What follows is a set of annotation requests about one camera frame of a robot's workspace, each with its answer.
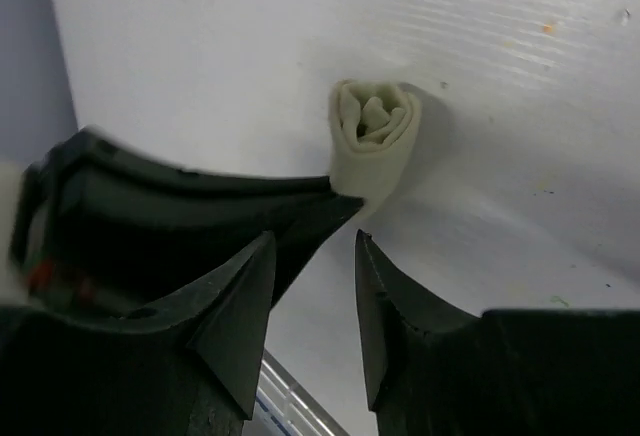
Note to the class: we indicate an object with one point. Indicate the cream ankle sock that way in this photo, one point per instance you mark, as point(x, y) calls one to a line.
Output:
point(373, 127)

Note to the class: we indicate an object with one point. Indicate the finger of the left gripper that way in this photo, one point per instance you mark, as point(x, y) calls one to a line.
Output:
point(145, 228)

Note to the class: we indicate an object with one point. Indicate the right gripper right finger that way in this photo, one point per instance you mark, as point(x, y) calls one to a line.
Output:
point(431, 368)

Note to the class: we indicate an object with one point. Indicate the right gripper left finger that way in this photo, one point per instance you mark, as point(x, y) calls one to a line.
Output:
point(185, 364)

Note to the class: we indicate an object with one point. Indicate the aluminium table frame rail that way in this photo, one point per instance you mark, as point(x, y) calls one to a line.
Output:
point(285, 408)

